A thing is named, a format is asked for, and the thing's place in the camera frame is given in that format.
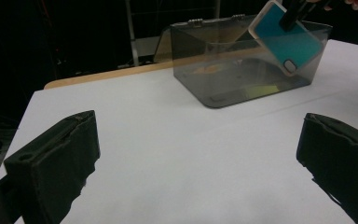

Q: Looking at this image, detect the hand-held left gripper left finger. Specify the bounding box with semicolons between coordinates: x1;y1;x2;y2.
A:
3;109;101;224

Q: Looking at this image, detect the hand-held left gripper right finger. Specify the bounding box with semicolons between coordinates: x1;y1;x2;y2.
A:
296;112;358;224

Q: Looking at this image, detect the white metal stand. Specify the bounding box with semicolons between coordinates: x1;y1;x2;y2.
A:
124;0;222;68

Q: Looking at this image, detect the transparent grey plastic box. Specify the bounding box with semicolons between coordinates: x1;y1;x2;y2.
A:
153;13;334;109

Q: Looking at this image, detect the white paper sheet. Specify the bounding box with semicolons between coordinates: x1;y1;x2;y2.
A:
0;38;358;224

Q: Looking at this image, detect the iridescent clear phone case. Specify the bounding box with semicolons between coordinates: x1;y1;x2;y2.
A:
248;0;324;77

